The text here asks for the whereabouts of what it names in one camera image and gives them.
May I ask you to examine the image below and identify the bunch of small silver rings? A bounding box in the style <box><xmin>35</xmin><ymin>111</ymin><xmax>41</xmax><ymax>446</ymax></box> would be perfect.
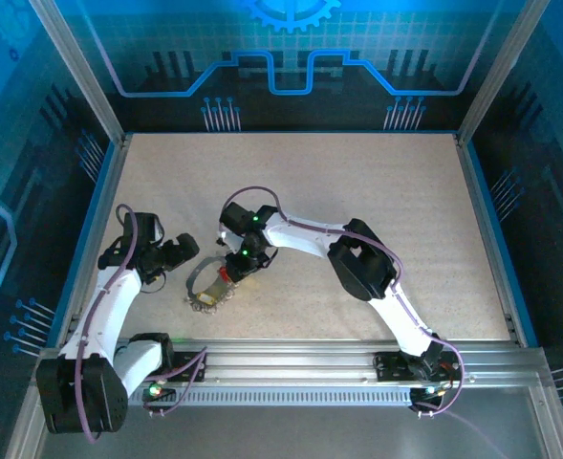
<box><xmin>183</xmin><ymin>279</ymin><xmax>239</xmax><ymax>316</ymax></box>

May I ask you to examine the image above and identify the black connector box with LEDs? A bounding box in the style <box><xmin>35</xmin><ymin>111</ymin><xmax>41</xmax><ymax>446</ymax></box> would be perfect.
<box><xmin>408</xmin><ymin>384</ymin><xmax>447</xmax><ymax>407</ymax></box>
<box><xmin>141</xmin><ymin>382</ymin><xmax>177</xmax><ymax>403</ymax></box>

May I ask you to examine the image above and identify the grey metal panel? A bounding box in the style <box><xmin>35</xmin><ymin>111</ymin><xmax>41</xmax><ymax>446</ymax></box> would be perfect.
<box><xmin>36</xmin><ymin>405</ymin><xmax>550</xmax><ymax>459</ymax></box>

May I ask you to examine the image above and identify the aluminium side rail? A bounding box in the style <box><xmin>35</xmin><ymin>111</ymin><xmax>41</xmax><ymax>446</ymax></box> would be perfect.
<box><xmin>452</xmin><ymin>133</ymin><xmax>531</xmax><ymax>348</ymax></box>
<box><xmin>46</xmin><ymin>133</ymin><xmax>132</xmax><ymax>348</ymax></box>

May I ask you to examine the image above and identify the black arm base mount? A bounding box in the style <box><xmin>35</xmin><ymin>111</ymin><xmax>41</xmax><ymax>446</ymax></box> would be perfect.
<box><xmin>374</xmin><ymin>351</ymin><xmax>459</xmax><ymax>383</ymax></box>
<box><xmin>163</xmin><ymin>351</ymin><xmax>209</xmax><ymax>383</ymax></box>

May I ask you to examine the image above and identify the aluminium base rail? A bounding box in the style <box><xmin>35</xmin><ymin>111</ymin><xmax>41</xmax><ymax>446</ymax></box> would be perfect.
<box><xmin>36</xmin><ymin>337</ymin><xmax>550</xmax><ymax>391</ymax></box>

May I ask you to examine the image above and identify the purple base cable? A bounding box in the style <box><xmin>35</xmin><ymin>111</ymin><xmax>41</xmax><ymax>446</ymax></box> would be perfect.
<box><xmin>141</xmin><ymin>348</ymin><xmax>209</xmax><ymax>418</ymax></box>
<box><xmin>412</xmin><ymin>361</ymin><xmax>509</xmax><ymax>459</ymax></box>

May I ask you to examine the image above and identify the slotted grey cable duct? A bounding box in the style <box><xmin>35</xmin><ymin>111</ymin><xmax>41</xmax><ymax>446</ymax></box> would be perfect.
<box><xmin>127</xmin><ymin>386</ymin><xmax>416</xmax><ymax>407</ymax></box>

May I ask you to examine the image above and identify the aluminium frame post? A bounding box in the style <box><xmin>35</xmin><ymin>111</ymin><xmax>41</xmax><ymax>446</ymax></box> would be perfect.
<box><xmin>27</xmin><ymin>0</ymin><xmax>129</xmax><ymax>147</ymax></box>
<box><xmin>455</xmin><ymin>0</ymin><xmax>552</xmax><ymax>147</ymax></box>

